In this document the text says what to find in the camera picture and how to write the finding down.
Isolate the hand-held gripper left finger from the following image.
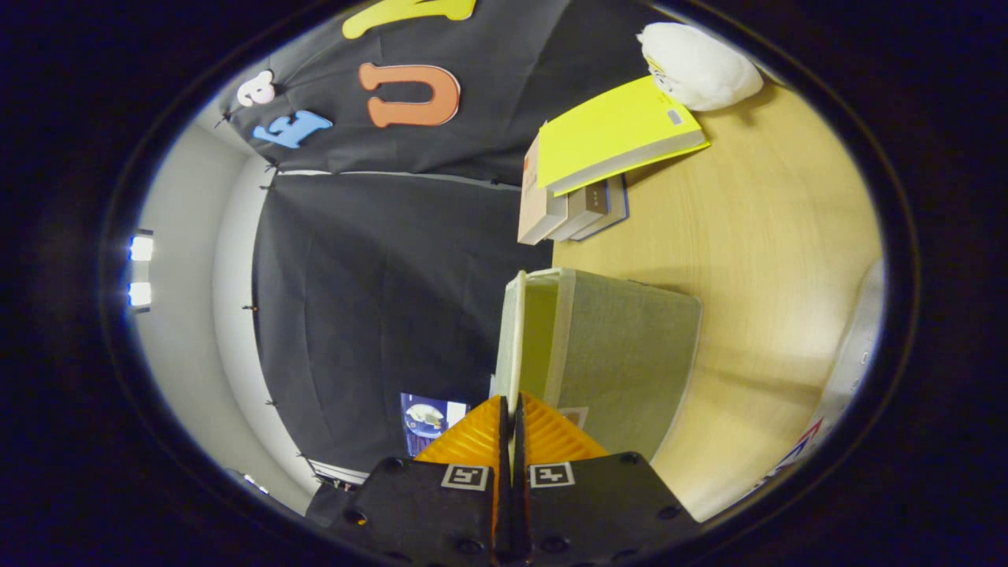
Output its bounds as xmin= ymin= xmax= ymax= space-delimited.
xmin=329 ymin=394 xmax=513 ymax=567

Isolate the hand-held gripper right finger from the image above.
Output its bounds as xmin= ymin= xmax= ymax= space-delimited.
xmin=510 ymin=392 xmax=702 ymax=567

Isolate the beige fabric storage box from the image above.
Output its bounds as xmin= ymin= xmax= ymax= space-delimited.
xmin=490 ymin=268 xmax=703 ymax=465

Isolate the white canvas shoe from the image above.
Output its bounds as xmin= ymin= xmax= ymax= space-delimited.
xmin=740 ymin=256 xmax=889 ymax=505

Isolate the black backdrop cloth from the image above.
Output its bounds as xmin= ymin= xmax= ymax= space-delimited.
xmin=213 ymin=0 xmax=670 ymax=505

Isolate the grey book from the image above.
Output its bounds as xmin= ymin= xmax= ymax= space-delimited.
xmin=547 ymin=180 xmax=611 ymax=242

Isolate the blue book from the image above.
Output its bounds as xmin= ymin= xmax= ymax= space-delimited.
xmin=571 ymin=173 xmax=631 ymax=242

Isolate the yellow book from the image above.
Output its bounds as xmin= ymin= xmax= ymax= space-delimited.
xmin=535 ymin=75 xmax=711 ymax=198

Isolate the white plush toy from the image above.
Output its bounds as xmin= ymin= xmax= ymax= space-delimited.
xmin=636 ymin=22 xmax=765 ymax=112

